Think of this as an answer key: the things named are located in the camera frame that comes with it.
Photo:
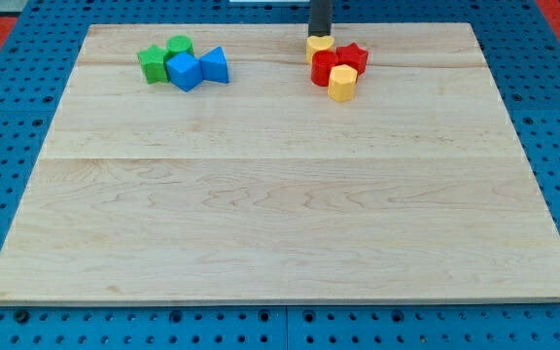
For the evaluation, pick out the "wooden board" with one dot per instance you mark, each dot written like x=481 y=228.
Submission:
x=265 y=191

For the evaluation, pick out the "blue cube block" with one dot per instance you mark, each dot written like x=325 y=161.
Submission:
x=184 y=71

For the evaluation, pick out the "yellow hexagon block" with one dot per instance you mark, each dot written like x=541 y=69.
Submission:
x=342 y=83

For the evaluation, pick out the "red cylinder block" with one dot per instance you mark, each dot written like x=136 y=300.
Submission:
x=322 y=63

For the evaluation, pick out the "blue triangle block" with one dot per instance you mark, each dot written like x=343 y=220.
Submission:
x=214 y=66

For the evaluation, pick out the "yellow heart block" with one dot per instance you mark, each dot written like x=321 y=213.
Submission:
x=317 y=43

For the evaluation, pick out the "red star block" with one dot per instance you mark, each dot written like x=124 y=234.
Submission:
x=354 y=56

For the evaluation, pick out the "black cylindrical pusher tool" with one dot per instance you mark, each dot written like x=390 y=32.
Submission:
x=320 y=17

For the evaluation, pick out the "green cylinder block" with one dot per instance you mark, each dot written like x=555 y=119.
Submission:
x=179 y=44

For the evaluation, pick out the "green star block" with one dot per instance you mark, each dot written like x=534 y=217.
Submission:
x=152 y=61

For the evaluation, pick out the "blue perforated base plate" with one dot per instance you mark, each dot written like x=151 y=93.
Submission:
x=518 y=39

